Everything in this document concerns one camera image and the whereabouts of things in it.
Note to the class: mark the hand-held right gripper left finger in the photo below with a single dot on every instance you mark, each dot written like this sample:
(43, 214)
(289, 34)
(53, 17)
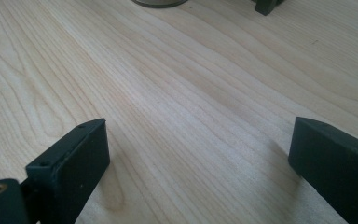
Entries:
(74, 161)

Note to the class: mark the black metal shelf rack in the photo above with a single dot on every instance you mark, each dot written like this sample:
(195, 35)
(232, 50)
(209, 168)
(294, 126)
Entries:
(266, 6)

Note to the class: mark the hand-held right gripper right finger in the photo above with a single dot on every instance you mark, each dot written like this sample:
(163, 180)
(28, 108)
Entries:
(338, 165)

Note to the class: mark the silver metal can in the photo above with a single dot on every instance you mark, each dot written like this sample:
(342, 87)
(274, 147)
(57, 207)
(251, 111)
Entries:
(160, 2)

